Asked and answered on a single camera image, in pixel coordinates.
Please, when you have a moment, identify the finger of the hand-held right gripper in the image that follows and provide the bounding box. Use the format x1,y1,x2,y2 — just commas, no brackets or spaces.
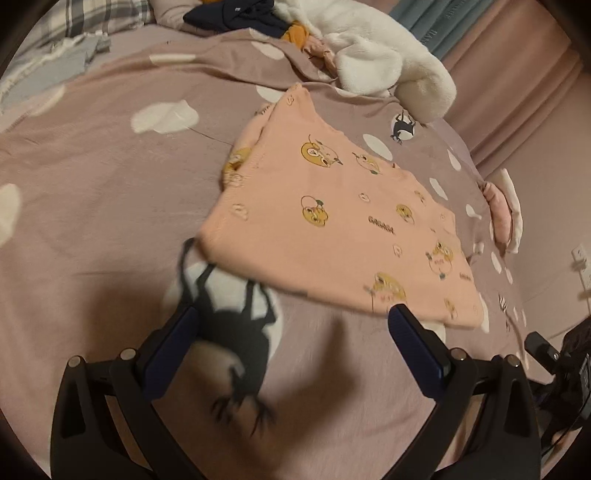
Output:
524,331,561,370

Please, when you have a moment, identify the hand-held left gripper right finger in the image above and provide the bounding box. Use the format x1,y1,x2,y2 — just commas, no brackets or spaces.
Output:
389,303,542,480

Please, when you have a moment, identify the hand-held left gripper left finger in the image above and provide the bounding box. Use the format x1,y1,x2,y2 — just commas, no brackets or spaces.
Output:
50,305,199,480

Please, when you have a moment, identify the pink printed shirt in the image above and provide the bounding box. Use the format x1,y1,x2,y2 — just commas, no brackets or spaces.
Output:
196,85,485,329

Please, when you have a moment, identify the white folded cloth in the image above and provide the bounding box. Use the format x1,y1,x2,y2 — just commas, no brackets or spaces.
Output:
496,168,525,254

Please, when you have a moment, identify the pink folded cloth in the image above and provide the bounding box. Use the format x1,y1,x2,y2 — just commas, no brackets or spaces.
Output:
482,182,515,247

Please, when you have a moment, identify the mauve polka-dot blanket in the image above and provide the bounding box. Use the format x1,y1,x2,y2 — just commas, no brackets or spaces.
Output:
0,23,529,480

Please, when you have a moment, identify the pink curtain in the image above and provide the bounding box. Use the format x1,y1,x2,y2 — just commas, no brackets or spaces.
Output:
443,0,587,181

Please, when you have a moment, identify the white plush toy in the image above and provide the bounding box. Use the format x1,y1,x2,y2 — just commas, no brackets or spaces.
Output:
272,0,458,124

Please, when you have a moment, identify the light blue cloth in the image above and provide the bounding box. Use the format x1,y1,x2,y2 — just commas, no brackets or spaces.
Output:
0,36,112,109

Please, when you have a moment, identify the small pink garment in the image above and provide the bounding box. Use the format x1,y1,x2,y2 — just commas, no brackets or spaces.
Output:
302,37,340,77

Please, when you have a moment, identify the teal curtain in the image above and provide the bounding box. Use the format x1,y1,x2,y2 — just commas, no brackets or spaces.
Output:
388,0,481,61

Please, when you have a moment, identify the orange garment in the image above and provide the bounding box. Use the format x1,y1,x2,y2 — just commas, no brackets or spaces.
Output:
281,25,309,51

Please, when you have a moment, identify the navy garment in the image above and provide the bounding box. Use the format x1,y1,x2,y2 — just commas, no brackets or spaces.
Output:
182,0,289,40

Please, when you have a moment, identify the plaid pillow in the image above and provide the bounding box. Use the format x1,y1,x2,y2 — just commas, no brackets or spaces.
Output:
0,0,155,88

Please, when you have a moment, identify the white wall socket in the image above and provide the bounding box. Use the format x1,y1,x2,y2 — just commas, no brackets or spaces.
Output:
571,244,591,291

